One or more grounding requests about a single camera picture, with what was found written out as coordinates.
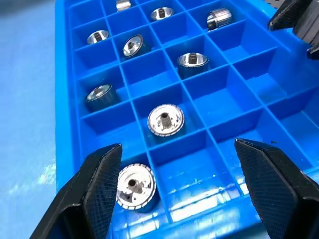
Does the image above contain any metal roller with ribbed rim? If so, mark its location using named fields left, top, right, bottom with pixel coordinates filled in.
left=206, top=7, right=234, bottom=31
left=150, top=7, right=174, bottom=22
left=116, top=163, right=158, bottom=212
left=293, top=3, right=319, bottom=49
left=122, top=34, right=152, bottom=59
left=86, top=29, right=110, bottom=45
left=147, top=104, right=186, bottom=138
left=176, top=52, right=210, bottom=80
left=115, top=0, right=132, bottom=12
left=85, top=83, right=120, bottom=113

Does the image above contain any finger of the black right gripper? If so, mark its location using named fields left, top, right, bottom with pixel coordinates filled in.
left=306, top=43, right=319, bottom=61
left=268, top=0, right=312, bottom=32

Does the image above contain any blue plastic compartment tray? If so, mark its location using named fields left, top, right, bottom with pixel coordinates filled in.
left=55, top=0, right=319, bottom=239

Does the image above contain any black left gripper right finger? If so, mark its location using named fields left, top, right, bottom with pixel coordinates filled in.
left=234, top=137, right=319, bottom=239

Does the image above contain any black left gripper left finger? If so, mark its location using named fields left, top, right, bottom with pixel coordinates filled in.
left=29, top=143, right=123, bottom=239

